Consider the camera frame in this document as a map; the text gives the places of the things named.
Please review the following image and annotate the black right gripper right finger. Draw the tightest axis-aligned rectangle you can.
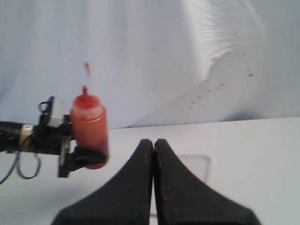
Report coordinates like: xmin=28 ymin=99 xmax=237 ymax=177
xmin=154 ymin=139 xmax=260 ymax=225

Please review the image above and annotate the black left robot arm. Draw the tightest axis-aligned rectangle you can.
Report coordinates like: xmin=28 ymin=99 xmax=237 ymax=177
xmin=0 ymin=115 xmax=107 ymax=180

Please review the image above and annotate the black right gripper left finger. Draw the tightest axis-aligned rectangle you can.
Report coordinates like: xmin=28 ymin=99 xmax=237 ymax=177
xmin=52 ymin=139 xmax=153 ymax=225

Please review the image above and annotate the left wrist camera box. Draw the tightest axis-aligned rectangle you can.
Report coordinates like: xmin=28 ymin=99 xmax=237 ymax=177
xmin=38 ymin=96 xmax=65 ymax=128

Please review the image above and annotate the white rectangular plastic tray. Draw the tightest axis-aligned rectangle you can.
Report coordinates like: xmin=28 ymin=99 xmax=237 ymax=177
xmin=126 ymin=153 xmax=211 ymax=182

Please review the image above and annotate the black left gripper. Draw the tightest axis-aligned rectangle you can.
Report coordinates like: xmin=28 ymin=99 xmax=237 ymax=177
xmin=32 ymin=114 xmax=106 ymax=178

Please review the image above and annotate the red sauce squeeze bottle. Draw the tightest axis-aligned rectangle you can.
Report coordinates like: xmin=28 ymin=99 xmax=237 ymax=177
xmin=70 ymin=85 xmax=109 ymax=170

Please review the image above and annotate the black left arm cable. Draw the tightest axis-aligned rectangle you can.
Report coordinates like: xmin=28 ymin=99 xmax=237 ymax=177
xmin=0 ymin=151 xmax=42 ymax=185

